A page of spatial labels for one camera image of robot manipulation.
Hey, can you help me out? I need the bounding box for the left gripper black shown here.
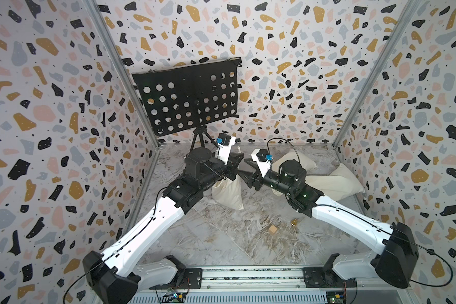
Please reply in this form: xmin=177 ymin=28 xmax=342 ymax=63
xmin=198 ymin=151 xmax=245 ymax=193

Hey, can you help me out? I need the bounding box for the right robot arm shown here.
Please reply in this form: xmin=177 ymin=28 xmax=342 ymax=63
xmin=238 ymin=160 xmax=419 ymax=289

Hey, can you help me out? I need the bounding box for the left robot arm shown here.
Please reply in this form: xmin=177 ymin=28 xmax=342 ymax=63
xmin=83 ymin=147 xmax=244 ymax=303

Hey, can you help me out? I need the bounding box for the small wooden cube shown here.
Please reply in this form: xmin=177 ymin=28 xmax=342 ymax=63
xmin=269 ymin=225 xmax=278 ymax=235

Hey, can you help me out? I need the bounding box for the black perforated music stand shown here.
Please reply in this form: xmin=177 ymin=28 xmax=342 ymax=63
xmin=132 ymin=57 xmax=242 ymax=137

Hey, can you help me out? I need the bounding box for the right circuit board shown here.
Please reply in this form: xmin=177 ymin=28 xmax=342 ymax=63
xmin=326 ymin=291 xmax=347 ymax=304

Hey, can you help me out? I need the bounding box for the circuit board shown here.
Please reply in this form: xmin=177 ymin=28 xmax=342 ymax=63
xmin=326 ymin=291 xmax=347 ymax=304
xmin=162 ymin=293 xmax=186 ymax=303

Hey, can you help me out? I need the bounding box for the left circuit board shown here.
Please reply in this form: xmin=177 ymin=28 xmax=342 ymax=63
xmin=162 ymin=293 xmax=186 ymax=303

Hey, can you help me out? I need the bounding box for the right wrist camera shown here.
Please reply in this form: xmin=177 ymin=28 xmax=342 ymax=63
xmin=251 ymin=149 xmax=272 ymax=177

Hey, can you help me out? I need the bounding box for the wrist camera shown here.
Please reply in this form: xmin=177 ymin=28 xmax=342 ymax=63
xmin=251 ymin=149 xmax=272 ymax=177
xmin=215 ymin=133 xmax=236 ymax=165

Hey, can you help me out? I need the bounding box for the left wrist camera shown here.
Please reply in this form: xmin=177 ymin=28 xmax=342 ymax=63
xmin=215 ymin=133 xmax=236 ymax=165

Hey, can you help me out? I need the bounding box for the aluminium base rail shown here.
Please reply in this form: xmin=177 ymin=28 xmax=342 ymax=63
xmin=131 ymin=265 xmax=419 ymax=303

